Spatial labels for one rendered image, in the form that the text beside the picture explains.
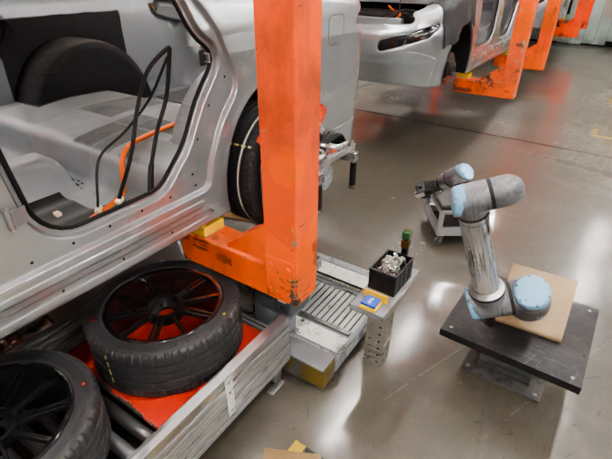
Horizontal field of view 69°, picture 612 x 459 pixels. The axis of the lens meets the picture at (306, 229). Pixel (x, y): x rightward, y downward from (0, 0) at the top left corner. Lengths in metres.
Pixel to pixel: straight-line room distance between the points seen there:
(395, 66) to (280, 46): 3.15
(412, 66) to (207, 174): 2.97
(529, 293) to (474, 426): 0.65
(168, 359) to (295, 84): 1.11
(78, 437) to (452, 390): 1.62
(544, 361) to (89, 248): 1.90
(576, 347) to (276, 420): 1.39
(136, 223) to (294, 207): 0.62
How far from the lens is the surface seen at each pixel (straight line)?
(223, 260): 2.08
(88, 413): 1.73
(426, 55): 4.65
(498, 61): 7.56
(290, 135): 1.56
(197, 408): 1.80
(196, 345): 1.84
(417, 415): 2.27
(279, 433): 2.16
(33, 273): 1.69
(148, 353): 1.85
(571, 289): 2.42
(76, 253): 1.74
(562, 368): 2.27
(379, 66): 4.62
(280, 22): 1.50
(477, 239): 1.82
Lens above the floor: 1.77
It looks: 31 degrees down
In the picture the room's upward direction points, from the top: straight up
